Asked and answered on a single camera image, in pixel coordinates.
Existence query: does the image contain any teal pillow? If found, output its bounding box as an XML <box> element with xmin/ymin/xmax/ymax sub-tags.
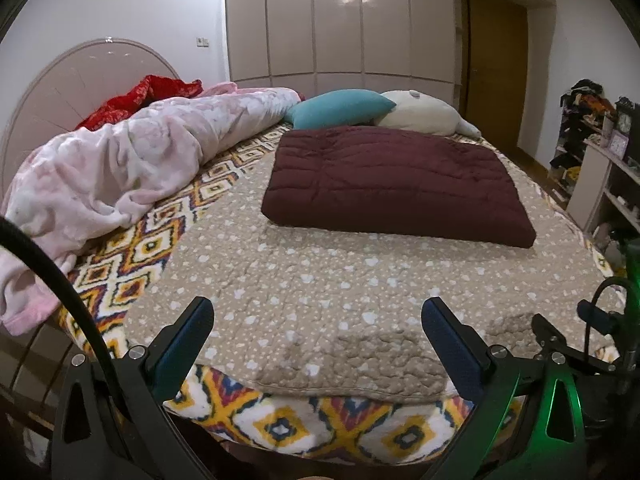
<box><xmin>284</xmin><ymin>89</ymin><xmax>397</xmax><ymax>131</ymax></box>

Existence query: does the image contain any maroon puffer jacket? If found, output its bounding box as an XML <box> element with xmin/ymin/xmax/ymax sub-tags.
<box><xmin>261</xmin><ymin>126</ymin><xmax>537</xmax><ymax>249</ymax></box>

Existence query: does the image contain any pink bed headboard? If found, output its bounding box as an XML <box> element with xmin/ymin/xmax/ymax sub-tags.
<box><xmin>0</xmin><ymin>37</ymin><xmax>186</xmax><ymax>201</ymax></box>

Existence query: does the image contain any red cloth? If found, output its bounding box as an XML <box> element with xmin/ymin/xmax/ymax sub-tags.
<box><xmin>74</xmin><ymin>74</ymin><xmax>205</xmax><ymax>132</ymax></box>

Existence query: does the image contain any black cable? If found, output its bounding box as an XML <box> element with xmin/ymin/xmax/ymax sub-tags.
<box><xmin>584</xmin><ymin>277</ymin><xmax>628</xmax><ymax>356</ymax></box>
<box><xmin>0</xmin><ymin>215</ymin><xmax>131</xmax><ymax>411</ymax></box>

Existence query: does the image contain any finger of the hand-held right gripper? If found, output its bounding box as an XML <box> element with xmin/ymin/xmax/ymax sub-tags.
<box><xmin>531</xmin><ymin>312</ymin><xmax>623</xmax><ymax>376</ymax></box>

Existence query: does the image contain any pink white duvet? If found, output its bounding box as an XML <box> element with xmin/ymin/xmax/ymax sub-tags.
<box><xmin>0</xmin><ymin>82</ymin><xmax>306</xmax><ymax>337</ymax></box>

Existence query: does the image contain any dark table clock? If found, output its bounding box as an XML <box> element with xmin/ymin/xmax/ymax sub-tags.
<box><xmin>614</xmin><ymin>96</ymin><xmax>637</xmax><ymax>133</ymax></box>

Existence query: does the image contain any patterned beige bedspread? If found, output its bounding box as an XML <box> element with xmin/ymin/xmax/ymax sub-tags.
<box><xmin>55</xmin><ymin>120</ymin><xmax>621</xmax><ymax>453</ymax></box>

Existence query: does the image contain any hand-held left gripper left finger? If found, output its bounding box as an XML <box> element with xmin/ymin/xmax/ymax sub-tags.
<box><xmin>52</xmin><ymin>296</ymin><xmax>216</xmax><ymax>480</ymax></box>

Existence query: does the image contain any cluttered white shelf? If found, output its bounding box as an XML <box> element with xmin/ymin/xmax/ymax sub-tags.
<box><xmin>547</xmin><ymin>79</ymin><xmax>640</xmax><ymax>281</ymax></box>

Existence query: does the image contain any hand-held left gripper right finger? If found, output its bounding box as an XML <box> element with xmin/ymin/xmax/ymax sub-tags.
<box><xmin>421</xmin><ymin>296</ymin><xmax>589</xmax><ymax>480</ymax></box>

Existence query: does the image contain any wooden door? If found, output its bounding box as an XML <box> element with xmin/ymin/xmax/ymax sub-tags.
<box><xmin>459</xmin><ymin>0</ymin><xmax>530</xmax><ymax>158</ymax></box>

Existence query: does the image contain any beige wardrobe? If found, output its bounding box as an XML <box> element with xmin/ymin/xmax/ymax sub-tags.
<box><xmin>224</xmin><ymin>0</ymin><xmax>463</xmax><ymax>100</ymax></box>

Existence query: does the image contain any white plush pillow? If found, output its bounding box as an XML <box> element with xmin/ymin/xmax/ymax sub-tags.
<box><xmin>372</xmin><ymin>90</ymin><xmax>482</xmax><ymax>137</ymax></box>

